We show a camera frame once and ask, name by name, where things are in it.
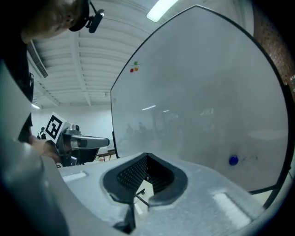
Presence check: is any background table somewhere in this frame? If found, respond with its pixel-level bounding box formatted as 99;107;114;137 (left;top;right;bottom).
96;147;118;162

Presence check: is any black whiteboard stand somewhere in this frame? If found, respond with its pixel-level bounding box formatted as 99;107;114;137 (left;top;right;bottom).
248;165;295;210

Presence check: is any black head strap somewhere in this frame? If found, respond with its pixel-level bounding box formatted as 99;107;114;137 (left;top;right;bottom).
68;0;91;32

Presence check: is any person's left hand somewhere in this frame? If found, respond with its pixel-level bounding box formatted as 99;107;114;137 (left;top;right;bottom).
28;135;61;162

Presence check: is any person's head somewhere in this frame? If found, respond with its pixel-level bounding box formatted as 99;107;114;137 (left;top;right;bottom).
20;0;80;44

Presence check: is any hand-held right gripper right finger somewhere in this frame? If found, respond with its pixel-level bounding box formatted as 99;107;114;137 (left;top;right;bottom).
134;152;266;236

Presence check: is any black head-mounted camera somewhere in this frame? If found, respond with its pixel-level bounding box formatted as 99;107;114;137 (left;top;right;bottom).
85;1;106;34

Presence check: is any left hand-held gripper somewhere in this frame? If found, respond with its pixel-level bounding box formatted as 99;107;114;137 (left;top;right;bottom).
44;112;110;167

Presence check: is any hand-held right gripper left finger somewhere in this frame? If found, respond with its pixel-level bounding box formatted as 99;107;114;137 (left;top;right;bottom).
57;152;148;236

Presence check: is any ceiling air vent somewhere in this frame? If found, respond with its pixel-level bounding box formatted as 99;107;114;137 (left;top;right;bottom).
27;41;49;79

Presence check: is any white whiteboard with black frame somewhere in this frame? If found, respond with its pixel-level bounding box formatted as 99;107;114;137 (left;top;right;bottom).
110;5;292;193

